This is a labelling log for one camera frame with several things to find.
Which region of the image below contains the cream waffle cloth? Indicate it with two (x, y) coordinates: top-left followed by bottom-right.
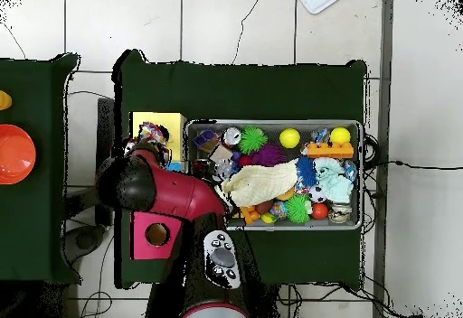
(221, 158), (299, 208)

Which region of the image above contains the colourful dotted cloth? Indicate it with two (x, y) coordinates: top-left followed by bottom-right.
(137, 121), (170, 146)

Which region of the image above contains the mint green cloth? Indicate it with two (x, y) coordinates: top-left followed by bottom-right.
(313, 156), (354, 204)

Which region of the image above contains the wooden box with three holes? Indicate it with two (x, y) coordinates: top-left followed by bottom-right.
(128, 111), (188, 261)

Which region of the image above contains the silver mesh bin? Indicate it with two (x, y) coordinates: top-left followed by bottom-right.
(184, 119), (364, 231)

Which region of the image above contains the green spiky ball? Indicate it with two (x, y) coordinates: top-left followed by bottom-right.
(285, 193), (312, 224)
(237, 126), (269, 155)

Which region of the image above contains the purple spiky ball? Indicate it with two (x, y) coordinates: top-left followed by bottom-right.
(250, 143), (288, 167)

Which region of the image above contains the plain yellow ball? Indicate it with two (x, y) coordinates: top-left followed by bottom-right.
(279, 127), (301, 149)

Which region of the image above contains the dark green table cloth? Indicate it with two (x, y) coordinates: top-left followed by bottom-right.
(113, 49), (368, 290)

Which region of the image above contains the blue spiky ball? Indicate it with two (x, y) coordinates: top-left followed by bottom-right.
(295, 156), (319, 188)

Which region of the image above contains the black and white soccer ball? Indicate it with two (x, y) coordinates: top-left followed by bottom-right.
(308, 185), (327, 203)

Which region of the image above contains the orange toy brick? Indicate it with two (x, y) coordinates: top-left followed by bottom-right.
(306, 141), (354, 159)

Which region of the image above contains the yellow smiley ball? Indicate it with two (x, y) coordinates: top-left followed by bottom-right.
(328, 126), (352, 145)

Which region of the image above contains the white tray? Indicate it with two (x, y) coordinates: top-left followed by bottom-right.
(296, 0), (346, 15)

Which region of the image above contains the neighbouring green cloth table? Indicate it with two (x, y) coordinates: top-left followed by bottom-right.
(0, 52), (82, 285)

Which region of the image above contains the orange plastic bowl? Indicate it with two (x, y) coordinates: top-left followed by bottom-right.
(0, 123), (37, 185)

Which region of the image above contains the yellow plastic toy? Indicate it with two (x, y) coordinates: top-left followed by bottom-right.
(0, 89), (13, 112)

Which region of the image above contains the black cable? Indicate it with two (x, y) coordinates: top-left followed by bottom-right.
(361, 158), (463, 172)

